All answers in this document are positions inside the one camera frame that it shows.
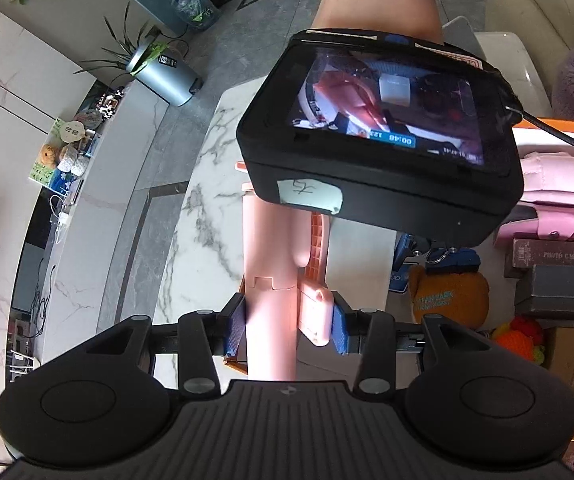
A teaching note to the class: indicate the blue water jug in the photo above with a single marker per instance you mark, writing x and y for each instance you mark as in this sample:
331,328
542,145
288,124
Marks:
194,10

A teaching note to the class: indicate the pink quilted pouch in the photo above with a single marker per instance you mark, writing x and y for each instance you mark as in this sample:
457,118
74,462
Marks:
562,180

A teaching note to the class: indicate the silver trash can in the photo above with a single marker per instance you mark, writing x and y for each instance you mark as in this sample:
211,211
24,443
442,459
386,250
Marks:
162,72

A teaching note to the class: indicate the brown bear plush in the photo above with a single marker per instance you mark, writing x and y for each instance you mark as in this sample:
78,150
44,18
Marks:
447,295

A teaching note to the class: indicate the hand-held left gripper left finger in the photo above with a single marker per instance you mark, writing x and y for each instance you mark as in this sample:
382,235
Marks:
234,327

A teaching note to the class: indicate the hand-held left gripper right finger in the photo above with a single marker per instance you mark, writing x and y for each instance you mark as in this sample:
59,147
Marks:
341,330

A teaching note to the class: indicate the brown cardboard box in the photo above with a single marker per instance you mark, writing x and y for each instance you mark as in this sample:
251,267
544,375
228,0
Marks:
572,360

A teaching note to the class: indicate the long leaf potted plant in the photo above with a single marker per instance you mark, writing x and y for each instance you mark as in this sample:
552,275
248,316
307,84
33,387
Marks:
117,40

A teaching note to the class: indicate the black white toy robot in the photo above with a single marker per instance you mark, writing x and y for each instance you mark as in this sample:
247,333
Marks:
109,101

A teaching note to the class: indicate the small teddy bear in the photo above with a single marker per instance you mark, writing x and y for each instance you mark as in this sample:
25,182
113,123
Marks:
49,155

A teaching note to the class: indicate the pink selfie stick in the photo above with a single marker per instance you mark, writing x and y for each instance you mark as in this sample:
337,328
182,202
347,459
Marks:
269,240

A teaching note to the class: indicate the round hand fan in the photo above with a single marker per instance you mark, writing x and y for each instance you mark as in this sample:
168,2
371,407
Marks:
73,131

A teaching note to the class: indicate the pink snap wallet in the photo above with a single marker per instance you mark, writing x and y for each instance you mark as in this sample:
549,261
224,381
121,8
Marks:
552,222

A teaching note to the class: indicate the white marble tv cabinet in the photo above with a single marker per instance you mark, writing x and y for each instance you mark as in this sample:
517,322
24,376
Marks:
97,200

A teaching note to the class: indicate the white power adapter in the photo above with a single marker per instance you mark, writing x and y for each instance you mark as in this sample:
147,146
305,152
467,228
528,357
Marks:
62,220

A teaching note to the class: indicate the orange crocheted toy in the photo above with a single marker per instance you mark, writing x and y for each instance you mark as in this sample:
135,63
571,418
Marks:
517,337

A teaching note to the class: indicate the beige sofa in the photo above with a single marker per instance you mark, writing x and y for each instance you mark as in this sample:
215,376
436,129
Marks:
527,10

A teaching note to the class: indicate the blue printed card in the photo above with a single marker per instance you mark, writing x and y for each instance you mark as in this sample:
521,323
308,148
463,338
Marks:
402,265

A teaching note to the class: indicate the grey soundbar box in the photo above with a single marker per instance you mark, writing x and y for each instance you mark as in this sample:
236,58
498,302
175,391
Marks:
29,275

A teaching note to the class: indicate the white knitted pot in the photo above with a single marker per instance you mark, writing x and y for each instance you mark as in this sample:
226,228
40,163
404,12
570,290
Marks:
73,160

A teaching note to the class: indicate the maroon card box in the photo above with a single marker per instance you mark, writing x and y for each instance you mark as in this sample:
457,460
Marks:
552,257

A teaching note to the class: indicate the dark grey box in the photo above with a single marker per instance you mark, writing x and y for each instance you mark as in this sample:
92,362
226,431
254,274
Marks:
562,290

